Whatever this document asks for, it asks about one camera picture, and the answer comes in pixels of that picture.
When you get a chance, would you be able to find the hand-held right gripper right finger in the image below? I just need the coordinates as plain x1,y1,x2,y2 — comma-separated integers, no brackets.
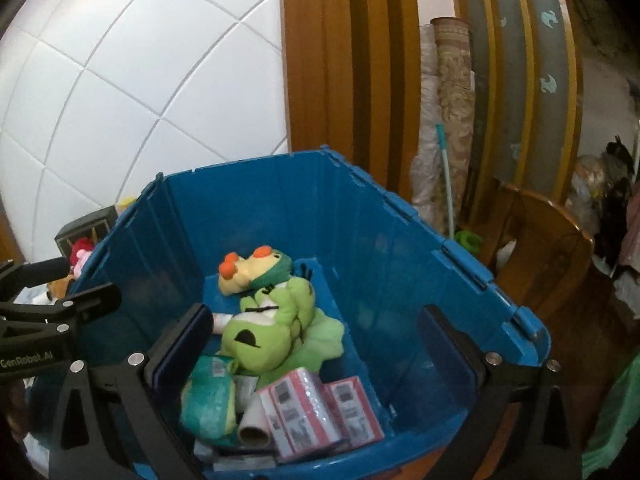
419,304,583,480

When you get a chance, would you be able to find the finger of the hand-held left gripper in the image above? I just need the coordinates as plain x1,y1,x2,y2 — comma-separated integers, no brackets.
0,257,69,306
0,282,122,336

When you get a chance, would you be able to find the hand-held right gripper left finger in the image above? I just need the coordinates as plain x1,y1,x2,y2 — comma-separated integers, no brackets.
47,303,216,480

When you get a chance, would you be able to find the blue plastic container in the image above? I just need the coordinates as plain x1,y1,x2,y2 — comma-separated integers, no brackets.
25,145,553,480

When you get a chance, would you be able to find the brown plush toy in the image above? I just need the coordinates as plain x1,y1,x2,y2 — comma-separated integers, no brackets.
47,277,77,307

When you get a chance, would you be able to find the pink pig plush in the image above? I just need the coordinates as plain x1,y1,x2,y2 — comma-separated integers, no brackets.
69,250,94,279

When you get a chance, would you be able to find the black open box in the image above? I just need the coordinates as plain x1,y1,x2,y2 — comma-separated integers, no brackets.
55,205,119,262

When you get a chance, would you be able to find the green tissue packet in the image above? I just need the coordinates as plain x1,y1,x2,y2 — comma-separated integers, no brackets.
180,355,242,447

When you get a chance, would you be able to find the pink printed box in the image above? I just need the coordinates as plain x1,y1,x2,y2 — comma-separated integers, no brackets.
325,376,386,449
257,367,344,462

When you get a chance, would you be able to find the green frog plush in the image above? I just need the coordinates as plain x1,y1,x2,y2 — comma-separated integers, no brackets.
217,245,346,386

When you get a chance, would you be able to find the paper roll cardboard core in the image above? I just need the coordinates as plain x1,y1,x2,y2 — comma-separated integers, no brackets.
237,399,274,447

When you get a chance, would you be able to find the green plastic toy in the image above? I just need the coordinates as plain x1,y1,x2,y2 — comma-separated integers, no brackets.
454,230,484,254

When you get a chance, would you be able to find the grey flat box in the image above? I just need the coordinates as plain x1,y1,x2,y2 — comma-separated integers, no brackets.
192,440,279,472

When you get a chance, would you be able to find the wooden chair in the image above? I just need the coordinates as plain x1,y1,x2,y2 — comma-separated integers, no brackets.
470,182,597,361

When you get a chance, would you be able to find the green cloth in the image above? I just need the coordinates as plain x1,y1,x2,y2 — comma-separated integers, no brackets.
582,355,640,467

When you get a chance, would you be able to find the translucent plastic bag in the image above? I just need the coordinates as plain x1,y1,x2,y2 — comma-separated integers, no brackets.
566,155,607,234

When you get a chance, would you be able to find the black plastic bag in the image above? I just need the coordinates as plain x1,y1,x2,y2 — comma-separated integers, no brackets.
595,135,637,272

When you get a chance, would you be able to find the rolled patterned carpet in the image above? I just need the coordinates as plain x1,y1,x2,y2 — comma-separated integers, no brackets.
431,17,476,239

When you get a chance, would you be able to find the rolled white fabric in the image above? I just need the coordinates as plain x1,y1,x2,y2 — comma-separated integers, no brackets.
410,25,442,222

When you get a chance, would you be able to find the frosted glass sliding door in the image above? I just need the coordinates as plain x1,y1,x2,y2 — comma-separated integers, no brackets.
449,0,586,202

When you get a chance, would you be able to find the wooden door frame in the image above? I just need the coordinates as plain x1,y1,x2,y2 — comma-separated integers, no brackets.
280,0,422,197

